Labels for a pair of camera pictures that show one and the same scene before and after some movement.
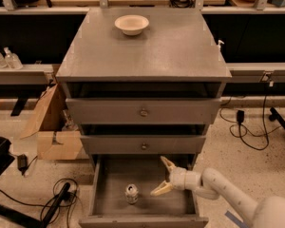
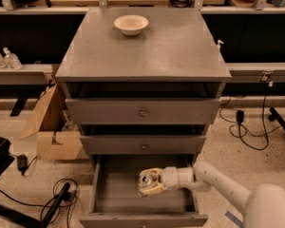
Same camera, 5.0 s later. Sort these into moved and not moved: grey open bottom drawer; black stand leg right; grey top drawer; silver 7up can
Moved: silver 7up can
Not moved: grey top drawer; black stand leg right; grey open bottom drawer
